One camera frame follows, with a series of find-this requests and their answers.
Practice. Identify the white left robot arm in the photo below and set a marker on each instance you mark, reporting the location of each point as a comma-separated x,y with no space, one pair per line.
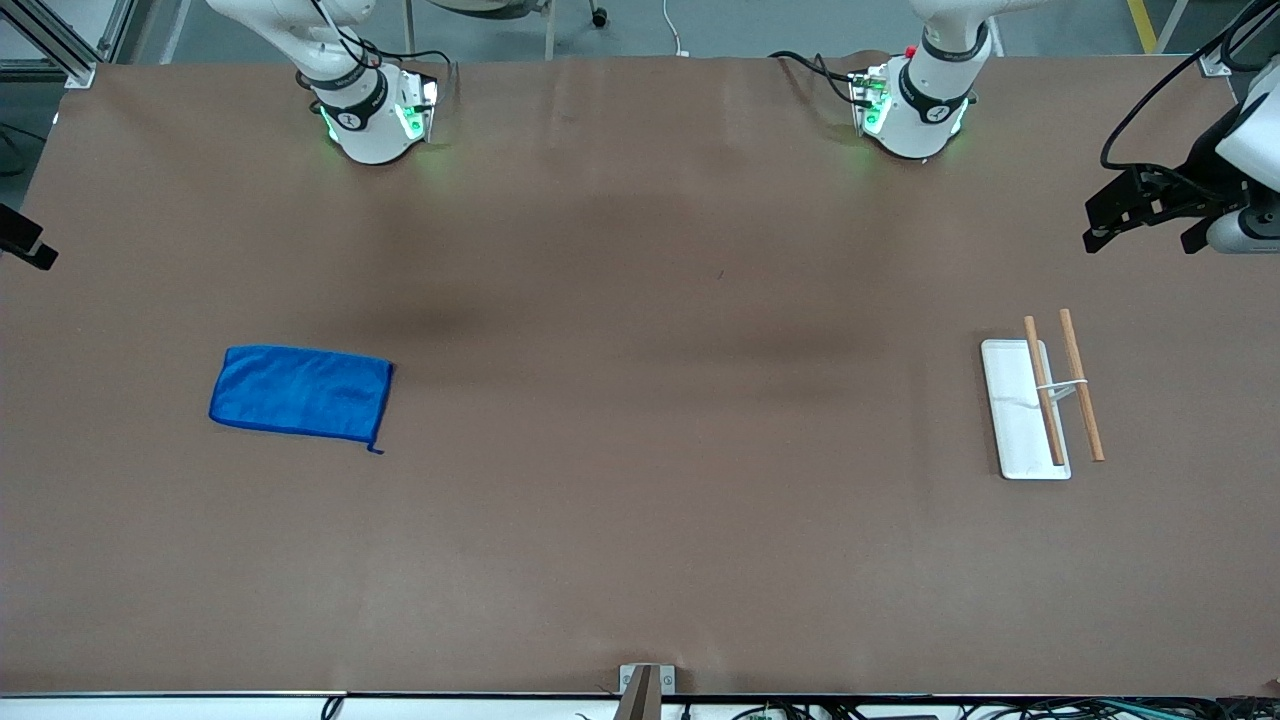
925,115

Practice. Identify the brown camera post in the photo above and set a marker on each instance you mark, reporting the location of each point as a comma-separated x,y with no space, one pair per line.
640,700

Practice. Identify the blue microfiber towel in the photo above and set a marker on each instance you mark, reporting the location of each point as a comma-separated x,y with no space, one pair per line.
300,392

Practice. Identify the base connector box green light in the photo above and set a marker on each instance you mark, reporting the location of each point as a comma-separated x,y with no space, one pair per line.
870,100
418,108

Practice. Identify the grey metal mounting bracket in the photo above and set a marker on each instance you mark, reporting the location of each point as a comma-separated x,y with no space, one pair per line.
668,680

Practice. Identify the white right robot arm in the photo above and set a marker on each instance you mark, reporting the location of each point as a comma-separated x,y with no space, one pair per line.
365,135

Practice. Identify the office chair base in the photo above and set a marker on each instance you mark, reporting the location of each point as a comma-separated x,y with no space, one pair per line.
490,8

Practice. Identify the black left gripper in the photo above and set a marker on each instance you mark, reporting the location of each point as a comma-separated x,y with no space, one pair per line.
1203,172

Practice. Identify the white towel rack wooden bars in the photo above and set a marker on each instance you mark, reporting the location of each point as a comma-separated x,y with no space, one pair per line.
1015,420

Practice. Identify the aluminium frame profile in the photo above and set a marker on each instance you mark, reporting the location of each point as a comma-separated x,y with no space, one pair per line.
1215,62
60,55

